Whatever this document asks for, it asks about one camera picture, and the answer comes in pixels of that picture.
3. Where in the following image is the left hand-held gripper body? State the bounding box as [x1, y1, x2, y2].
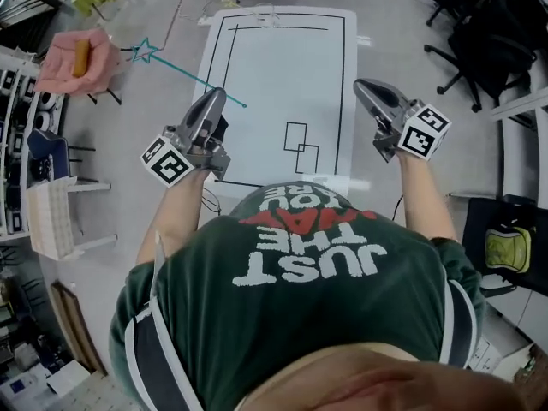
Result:
[140, 86, 232, 188]

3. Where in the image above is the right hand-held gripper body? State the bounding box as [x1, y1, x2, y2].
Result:
[353, 78, 453, 164]

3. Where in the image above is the blue star straw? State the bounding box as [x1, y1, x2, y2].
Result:
[129, 37, 248, 110]

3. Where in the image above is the clear glass cup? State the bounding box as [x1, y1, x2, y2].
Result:
[252, 3, 282, 30]

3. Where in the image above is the person's left forearm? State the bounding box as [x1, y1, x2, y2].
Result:
[135, 168, 215, 265]

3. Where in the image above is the person's right forearm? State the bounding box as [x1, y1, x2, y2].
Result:
[393, 150, 462, 244]

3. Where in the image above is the yellow star straw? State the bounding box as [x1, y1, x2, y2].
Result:
[218, 0, 269, 23]

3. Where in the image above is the black bag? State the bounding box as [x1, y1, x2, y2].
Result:
[461, 194, 548, 297]

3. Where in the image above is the blue chair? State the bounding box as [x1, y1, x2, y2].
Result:
[26, 128, 98, 183]

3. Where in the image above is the beige checked chair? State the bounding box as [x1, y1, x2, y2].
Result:
[26, 176, 119, 261]

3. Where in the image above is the orange cylinder cushion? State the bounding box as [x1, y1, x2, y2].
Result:
[71, 39, 91, 78]

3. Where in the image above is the white table with black lines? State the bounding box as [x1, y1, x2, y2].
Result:
[189, 5, 359, 200]

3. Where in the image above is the yellow-green pouch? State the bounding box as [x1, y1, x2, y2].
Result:
[485, 224, 536, 274]

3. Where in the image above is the pink chair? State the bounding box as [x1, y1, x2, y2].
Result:
[33, 29, 123, 106]

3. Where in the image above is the white storage shelf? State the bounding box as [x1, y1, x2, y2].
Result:
[0, 45, 69, 243]

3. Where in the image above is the wooden framed panel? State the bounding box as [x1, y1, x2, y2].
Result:
[49, 280, 108, 376]

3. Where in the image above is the person's green printed shirt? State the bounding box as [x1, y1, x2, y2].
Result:
[109, 181, 487, 411]

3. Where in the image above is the white low cabinet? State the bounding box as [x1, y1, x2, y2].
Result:
[466, 336, 536, 380]

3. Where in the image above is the person's face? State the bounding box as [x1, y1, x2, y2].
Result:
[233, 344, 527, 411]

